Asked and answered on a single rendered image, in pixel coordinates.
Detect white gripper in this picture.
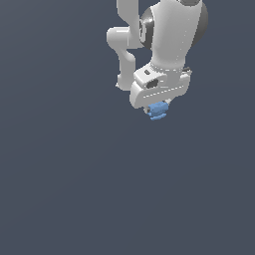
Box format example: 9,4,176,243
128,65,192,114

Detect small blue object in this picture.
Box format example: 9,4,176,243
147,101,169,122

